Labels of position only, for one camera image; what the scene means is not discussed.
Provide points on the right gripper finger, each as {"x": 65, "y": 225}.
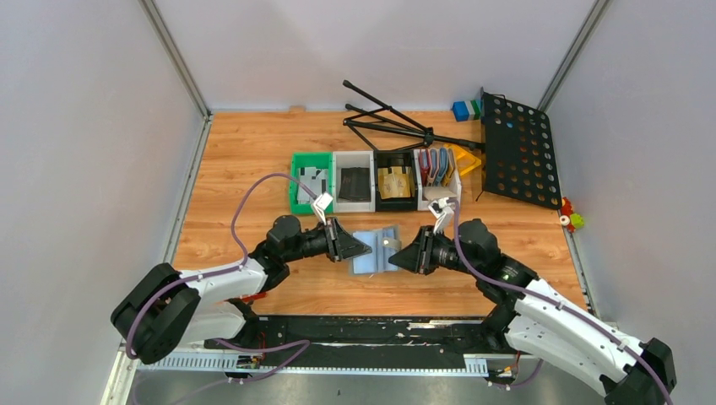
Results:
{"x": 408, "y": 262}
{"x": 415, "y": 250}

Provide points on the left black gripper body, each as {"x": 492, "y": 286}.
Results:
{"x": 330, "y": 231}

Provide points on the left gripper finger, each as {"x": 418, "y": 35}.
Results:
{"x": 346, "y": 230}
{"x": 353, "y": 248}

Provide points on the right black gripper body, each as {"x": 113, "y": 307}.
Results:
{"x": 431, "y": 267}

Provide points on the grey card holder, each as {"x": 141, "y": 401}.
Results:
{"x": 384, "y": 243}

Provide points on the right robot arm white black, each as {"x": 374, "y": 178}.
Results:
{"x": 532, "y": 317}

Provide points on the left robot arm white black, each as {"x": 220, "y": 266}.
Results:
{"x": 169, "y": 308}

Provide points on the white cards in green bin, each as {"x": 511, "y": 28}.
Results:
{"x": 316, "y": 179}

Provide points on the green plastic bin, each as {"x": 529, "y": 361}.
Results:
{"x": 316, "y": 159}

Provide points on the white plastic bin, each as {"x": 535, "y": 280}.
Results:
{"x": 346, "y": 159}

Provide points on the yellow brown packet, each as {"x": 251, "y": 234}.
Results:
{"x": 395, "y": 182}

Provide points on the white bin with wallets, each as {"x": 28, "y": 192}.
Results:
{"x": 437, "y": 175}

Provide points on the black plastic bin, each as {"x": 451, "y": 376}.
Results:
{"x": 395, "y": 158}

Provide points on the red toy brick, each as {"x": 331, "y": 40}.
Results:
{"x": 251, "y": 298}

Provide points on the black music stand tripod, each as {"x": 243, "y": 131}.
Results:
{"x": 385, "y": 118}

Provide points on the black perforated stand plate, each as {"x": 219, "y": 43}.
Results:
{"x": 519, "y": 156}

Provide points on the blue green toy blocks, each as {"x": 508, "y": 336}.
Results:
{"x": 467, "y": 110}

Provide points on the small colourful toy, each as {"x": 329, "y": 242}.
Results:
{"x": 569, "y": 219}

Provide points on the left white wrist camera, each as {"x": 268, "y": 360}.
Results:
{"x": 319, "y": 205}

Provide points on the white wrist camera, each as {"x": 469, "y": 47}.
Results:
{"x": 319, "y": 205}
{"x": 443, "y": 209}

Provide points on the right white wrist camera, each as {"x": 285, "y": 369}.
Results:
{"x": 443, "y": 209}

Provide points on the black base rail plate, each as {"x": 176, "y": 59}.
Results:
{"x": 355, "y": 345}

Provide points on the yellow triangle frame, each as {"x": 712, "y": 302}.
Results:
{"x": 460, "y": 161}

